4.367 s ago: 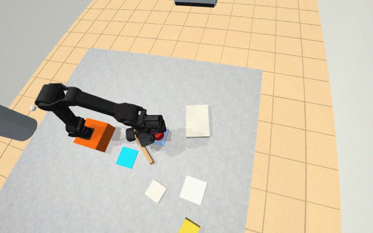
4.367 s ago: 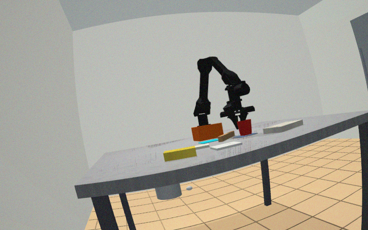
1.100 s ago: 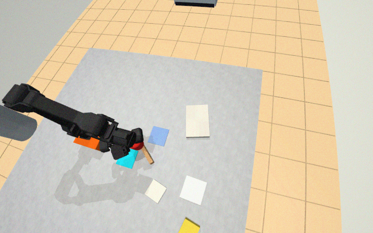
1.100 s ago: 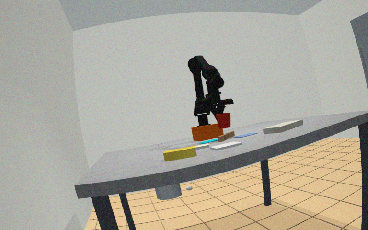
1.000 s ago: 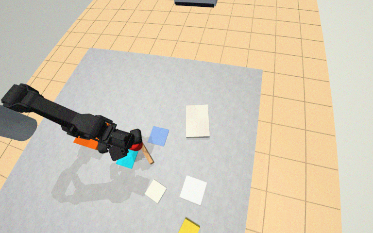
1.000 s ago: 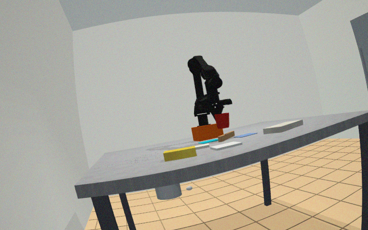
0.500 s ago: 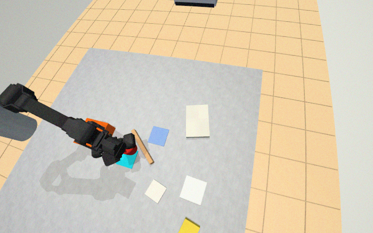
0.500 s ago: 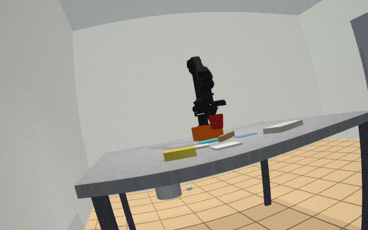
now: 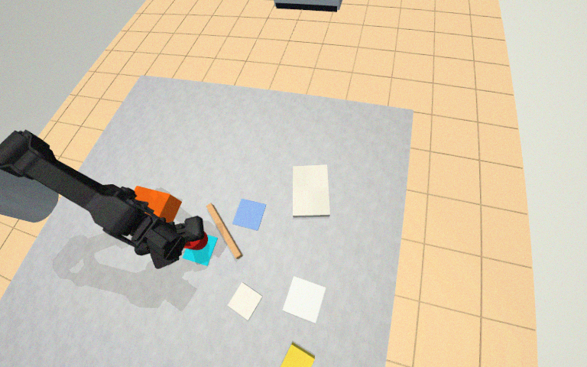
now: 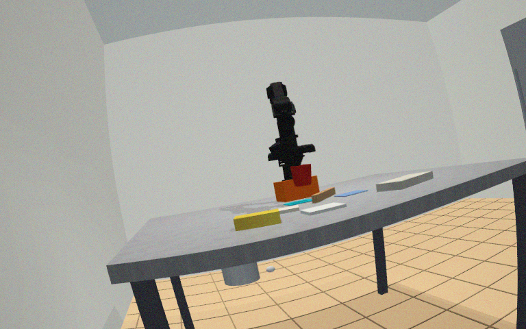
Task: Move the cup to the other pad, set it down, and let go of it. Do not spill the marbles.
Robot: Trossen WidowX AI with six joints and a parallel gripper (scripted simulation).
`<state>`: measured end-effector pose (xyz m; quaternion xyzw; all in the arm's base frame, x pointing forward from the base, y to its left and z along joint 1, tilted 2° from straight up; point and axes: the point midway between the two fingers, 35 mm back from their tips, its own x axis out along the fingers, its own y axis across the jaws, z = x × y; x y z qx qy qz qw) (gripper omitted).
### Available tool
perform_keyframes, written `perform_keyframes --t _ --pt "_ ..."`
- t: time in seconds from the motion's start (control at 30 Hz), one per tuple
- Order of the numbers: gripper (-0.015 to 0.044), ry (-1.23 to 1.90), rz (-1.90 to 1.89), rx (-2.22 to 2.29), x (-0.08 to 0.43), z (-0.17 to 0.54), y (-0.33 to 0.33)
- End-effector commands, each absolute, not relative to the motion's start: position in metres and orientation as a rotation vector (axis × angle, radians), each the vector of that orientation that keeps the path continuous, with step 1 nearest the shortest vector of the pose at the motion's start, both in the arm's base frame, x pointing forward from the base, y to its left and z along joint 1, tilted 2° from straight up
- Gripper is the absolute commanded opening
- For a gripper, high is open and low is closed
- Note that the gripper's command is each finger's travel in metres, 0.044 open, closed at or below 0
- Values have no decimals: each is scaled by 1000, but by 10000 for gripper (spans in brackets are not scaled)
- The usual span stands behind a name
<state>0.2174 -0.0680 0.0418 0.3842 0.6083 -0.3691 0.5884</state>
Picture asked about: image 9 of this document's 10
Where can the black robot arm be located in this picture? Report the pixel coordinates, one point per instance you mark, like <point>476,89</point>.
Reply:
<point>115,209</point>

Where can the olive yellow rectangular block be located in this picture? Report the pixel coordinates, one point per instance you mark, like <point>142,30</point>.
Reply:
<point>297,357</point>

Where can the red cup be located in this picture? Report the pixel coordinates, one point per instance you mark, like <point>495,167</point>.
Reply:
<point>197,245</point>

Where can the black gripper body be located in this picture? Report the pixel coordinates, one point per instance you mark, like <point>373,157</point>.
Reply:
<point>192,231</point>

